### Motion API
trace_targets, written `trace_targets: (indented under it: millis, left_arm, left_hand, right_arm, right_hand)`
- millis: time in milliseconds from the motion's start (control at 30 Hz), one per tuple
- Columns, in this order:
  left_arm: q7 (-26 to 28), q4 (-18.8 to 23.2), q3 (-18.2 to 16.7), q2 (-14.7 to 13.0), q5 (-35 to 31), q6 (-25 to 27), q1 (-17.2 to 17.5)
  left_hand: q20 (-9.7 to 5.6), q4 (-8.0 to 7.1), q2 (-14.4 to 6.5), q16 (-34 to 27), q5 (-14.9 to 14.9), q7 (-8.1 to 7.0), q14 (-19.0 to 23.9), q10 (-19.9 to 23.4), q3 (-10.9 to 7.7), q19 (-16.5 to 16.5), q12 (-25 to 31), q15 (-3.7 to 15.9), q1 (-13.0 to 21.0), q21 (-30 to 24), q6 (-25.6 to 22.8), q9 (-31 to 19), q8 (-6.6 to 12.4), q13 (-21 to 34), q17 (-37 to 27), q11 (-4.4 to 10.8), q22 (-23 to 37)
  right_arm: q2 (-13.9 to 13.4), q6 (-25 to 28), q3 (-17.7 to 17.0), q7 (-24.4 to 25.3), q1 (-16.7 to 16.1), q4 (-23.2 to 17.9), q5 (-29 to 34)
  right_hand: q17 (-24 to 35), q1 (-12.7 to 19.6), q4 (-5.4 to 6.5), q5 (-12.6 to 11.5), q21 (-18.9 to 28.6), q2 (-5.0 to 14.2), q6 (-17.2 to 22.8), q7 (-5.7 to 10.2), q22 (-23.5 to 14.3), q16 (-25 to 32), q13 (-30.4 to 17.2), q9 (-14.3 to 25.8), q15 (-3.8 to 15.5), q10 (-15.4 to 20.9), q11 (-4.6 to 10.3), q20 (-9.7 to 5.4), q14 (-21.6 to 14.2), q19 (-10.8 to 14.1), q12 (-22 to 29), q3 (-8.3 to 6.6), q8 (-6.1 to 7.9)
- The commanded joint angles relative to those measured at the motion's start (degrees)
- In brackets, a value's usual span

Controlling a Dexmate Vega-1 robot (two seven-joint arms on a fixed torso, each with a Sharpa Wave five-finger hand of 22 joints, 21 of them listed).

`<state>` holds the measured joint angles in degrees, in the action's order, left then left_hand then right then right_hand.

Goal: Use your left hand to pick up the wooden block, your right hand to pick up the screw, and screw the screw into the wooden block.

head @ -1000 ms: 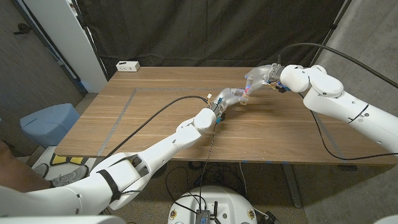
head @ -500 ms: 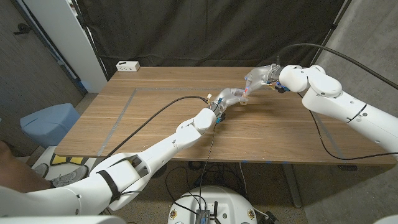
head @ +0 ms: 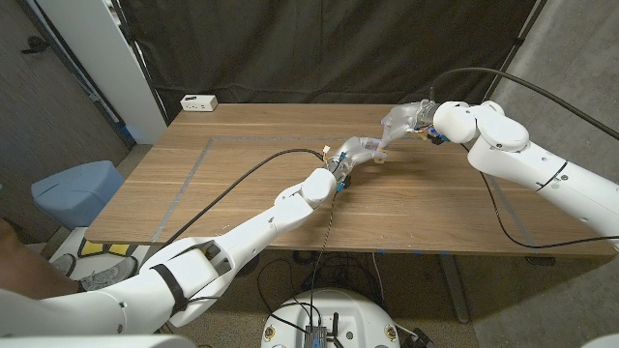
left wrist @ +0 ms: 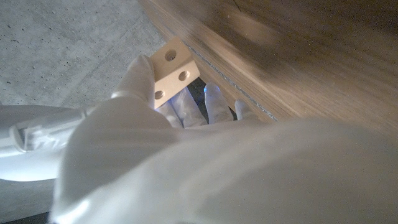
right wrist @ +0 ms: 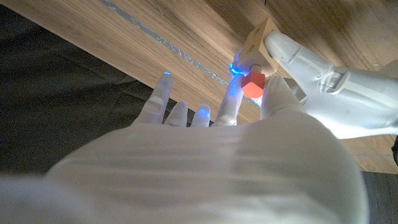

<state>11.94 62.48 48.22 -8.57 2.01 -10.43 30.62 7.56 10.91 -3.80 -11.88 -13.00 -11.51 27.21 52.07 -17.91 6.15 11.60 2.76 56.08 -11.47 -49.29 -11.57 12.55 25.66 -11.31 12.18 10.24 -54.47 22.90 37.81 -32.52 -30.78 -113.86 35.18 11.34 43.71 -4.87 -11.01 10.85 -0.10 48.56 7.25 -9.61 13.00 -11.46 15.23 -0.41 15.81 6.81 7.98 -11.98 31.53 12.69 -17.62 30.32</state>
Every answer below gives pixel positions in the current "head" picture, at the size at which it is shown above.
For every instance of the grey table leg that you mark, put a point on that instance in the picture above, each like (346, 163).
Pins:
(454, 290)

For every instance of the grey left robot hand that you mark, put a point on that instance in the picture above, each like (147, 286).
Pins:
(355, 152)

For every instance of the person's bare leg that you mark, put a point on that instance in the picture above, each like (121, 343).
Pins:
(29, 270)

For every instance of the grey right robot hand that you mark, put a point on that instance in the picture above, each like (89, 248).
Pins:
(406, 121)

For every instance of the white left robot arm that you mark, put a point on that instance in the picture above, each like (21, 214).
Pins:
(251, 241)

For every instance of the black backdrop curtain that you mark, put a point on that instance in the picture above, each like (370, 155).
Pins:
(319, 48)

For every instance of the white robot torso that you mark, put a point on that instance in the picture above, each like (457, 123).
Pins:
(333, 314)

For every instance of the yellow black floor object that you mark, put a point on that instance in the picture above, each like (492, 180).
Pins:
(92, 248)

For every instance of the grey black sneaker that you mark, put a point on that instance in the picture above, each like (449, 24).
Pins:
(109, 276)
(63, 264)

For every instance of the blue padded stool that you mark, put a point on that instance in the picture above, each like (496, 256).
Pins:
(77, 191)

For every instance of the white cabinet panel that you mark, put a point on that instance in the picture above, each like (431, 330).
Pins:
(111, 63)

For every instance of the white power strip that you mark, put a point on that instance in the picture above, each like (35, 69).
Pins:
(198, 102)

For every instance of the grey electronics box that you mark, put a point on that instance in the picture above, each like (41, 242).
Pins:
(315, 337)

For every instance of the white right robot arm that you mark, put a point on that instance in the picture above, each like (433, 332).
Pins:
(532, 154)

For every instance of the black floor device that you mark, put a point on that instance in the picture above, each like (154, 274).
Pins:
(421, 339)

